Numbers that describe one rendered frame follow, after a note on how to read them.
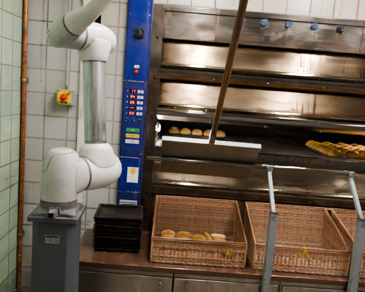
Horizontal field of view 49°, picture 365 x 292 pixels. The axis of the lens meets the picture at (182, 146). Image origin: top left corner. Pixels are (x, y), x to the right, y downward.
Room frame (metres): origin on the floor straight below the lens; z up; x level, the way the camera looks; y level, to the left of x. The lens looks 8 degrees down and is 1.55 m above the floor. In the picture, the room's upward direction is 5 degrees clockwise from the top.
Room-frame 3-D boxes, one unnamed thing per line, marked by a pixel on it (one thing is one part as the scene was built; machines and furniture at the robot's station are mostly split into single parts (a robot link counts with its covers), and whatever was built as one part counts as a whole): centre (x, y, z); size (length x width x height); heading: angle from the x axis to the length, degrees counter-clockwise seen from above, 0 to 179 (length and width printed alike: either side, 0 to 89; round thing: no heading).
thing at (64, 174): (1.68, 0.51, 1.17); 0.18 x 0.16 x 0.22; 141
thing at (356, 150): (3.11, -1.29, 1.21); 0.61 x 0.48 x 0.06; 1
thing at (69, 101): (2.60, 0.79, 1.46); 0.10 x 0.07 x 0.10; 91
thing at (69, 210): (1.65, 0.52, 1.03); 0.22 x 0.18 x 0.06; 5
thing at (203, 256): (2.39, -0.13, 0.72); 0.56 x 0.49 x 0.28; 92
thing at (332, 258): (2.40, -0.73, 0.72); 0.56 x 0.49 x 0.28; 90
